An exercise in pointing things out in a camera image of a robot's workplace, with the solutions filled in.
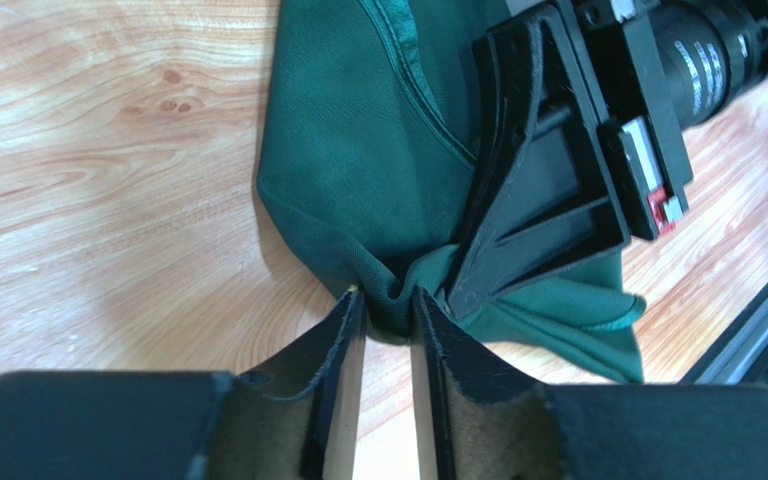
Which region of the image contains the dark green cloth napkin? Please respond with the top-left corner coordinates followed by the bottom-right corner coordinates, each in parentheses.
top-left (257, 0), bottom-right (646, 383)

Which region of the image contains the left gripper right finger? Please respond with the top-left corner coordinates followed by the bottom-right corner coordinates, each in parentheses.
top-left (410, 288), bottom-right (564, 479)

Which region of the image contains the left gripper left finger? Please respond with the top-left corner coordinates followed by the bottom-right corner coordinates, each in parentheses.
top-left (207, 286), bottom-right (366, 479)

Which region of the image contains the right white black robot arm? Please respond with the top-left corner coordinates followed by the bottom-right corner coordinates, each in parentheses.
top-left (445, 1), bottom-right (768, 318)

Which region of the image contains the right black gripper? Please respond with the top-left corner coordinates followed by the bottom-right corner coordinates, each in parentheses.
top-left (445, 1), bottom-right (689, 319)

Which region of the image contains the aluminium frame rail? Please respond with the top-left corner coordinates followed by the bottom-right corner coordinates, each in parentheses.
top-left (680, 283), bottom-right (768, 385)

